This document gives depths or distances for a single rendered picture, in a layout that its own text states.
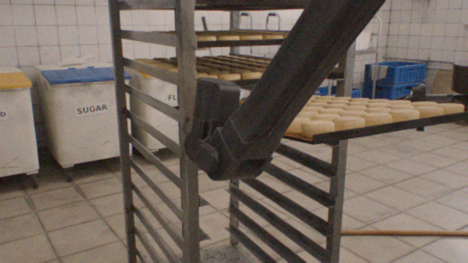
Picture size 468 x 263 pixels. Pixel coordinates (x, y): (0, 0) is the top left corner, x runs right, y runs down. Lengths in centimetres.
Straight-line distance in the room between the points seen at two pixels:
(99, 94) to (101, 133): 27
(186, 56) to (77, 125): 221
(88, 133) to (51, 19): 100
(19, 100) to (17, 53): 70
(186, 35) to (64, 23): 277
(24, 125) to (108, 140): 55
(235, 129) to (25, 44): 313
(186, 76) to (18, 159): 224
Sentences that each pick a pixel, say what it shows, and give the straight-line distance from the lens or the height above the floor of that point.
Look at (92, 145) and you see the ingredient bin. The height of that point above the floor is 24.
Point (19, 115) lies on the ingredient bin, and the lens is 297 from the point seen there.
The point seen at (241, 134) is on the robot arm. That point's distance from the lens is 52.
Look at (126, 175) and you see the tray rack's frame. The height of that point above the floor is 55.
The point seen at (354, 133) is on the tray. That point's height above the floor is 93.
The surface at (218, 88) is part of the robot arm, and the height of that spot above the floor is 101.
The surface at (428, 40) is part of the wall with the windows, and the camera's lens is 566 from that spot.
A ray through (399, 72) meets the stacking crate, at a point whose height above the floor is 54.
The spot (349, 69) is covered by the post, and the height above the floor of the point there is 97.
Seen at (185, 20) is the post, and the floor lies 110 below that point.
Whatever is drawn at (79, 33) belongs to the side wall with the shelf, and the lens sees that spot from 366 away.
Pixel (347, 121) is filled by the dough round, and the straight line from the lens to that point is 68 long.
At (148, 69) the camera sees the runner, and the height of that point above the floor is 96.
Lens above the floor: 110
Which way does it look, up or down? 16 degrees down
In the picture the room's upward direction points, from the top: straight up
